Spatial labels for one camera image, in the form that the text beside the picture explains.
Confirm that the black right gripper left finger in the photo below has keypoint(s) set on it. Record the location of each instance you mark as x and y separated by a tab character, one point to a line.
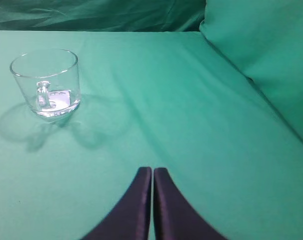
130	217

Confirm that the green table cloth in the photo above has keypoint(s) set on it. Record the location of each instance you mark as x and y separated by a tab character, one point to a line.
158	99

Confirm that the transparent glass cup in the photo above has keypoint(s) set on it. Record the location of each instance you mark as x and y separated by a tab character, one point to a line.
49	81

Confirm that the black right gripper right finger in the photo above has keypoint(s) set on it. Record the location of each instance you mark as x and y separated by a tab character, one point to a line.
173	217

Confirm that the dark green backdrop cloth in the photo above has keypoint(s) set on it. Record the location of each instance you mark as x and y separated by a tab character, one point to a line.
102	15

